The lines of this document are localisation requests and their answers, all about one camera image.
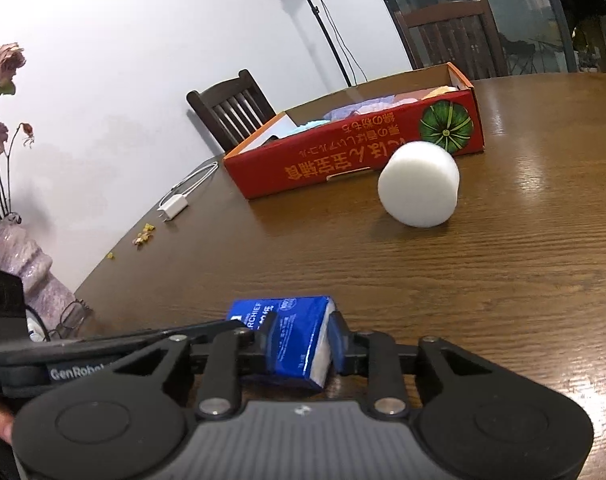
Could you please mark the small dried flower bits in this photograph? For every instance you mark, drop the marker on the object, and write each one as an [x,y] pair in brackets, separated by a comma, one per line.
[144,236]

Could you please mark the blue plush toy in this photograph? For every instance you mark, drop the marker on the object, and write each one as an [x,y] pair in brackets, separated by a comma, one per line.
[313,125]

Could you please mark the purple fuzzy headband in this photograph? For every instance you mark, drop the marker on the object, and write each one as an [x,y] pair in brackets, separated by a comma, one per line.
[378,102]

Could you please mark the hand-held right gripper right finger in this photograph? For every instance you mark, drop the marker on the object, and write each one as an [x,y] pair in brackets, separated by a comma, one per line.
[339,342]

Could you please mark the pink vase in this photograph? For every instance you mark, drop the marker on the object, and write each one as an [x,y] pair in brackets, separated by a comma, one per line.
[18,265]

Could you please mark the red cardboard box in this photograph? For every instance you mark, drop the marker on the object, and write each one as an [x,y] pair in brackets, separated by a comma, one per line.
[333,160]

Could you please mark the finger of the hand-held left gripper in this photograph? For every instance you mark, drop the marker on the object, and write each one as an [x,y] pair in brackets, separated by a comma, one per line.
[83,349]

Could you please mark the yellow soft item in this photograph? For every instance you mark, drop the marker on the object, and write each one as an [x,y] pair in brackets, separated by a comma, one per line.
[440,91]

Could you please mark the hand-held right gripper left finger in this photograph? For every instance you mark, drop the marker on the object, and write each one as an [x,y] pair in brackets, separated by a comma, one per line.
[260,355]

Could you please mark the eyeglasses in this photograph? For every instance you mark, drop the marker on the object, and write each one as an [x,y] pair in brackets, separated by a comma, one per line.
[70,317]

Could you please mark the dried pink flowers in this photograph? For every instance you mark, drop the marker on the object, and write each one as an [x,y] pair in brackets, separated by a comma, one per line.
[5,62]

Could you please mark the white foam cylinder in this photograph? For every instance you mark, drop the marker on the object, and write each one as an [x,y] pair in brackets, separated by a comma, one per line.
[418,185]

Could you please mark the black light stand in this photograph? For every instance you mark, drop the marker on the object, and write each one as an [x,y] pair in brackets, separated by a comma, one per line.
[328,25]

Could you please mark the dark wooden chair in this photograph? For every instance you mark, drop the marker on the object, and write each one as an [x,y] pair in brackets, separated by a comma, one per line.
[233,105]
[448,15]

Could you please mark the white charger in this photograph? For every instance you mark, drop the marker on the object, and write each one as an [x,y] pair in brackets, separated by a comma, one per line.
[173,207]

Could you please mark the blue tissue pack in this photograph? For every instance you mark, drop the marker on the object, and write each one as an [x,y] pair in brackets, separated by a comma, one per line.
[293,335]

